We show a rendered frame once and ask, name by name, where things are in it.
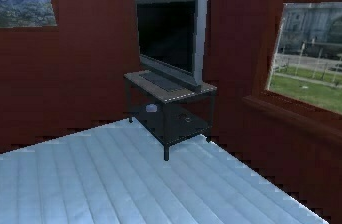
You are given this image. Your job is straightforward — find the pale blue bowl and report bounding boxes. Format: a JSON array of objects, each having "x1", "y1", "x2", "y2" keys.
[{"x1": 145, "y1": 103, "x2": 159, "y2": 114}]

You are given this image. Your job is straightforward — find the window with building view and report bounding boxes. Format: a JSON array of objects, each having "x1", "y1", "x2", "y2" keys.
[{"x1": 266, "y1": 1, "x2": 342, "y2": 121}]

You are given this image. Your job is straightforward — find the grey flat television set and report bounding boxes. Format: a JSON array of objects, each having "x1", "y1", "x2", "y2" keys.
[{"x1": 135, "y1": 0, "x2": 209, "y2": 93}]

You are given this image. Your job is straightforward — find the black television stand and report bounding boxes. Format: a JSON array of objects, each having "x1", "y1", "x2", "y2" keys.
[{"x1": 123, "y1": 69, "x2": 218, "y2": 162}]

